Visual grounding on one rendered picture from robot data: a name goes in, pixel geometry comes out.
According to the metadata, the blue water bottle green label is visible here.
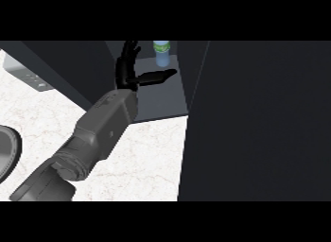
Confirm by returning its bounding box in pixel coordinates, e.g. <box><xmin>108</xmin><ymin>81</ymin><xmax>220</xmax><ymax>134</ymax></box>
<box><xmin>152</xmin><ymin>40</ymin><xmax>173</xmax><ymax>68</ymax></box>

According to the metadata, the dark grey cabinet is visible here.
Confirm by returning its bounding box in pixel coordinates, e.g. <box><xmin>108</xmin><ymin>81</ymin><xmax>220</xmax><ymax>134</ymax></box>
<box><xmin>0</xmin><ymin>40</ymin><xmax>211</xmax><ymax>124</ymax></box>

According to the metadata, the dark grey cabinet door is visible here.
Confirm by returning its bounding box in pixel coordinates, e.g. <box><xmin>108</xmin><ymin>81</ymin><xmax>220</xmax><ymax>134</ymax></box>
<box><xmin>176</xmin><ymin>40</ymin><xmax>331</xmax><ymax>202</ymax></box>

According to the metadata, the pale grey appliance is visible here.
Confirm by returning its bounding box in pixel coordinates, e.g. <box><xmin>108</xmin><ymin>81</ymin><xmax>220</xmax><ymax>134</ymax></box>
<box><xmin>1</xmin><ymin>52</ymin><xmax>57</xmax><ymax>93</ymax></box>

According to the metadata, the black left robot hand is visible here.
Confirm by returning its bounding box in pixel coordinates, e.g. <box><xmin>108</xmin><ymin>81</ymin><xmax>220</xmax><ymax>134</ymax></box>
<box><xmin>115</xmin><ymin>40</ymin><xmax>178</xmax><ymax>93</ymax></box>

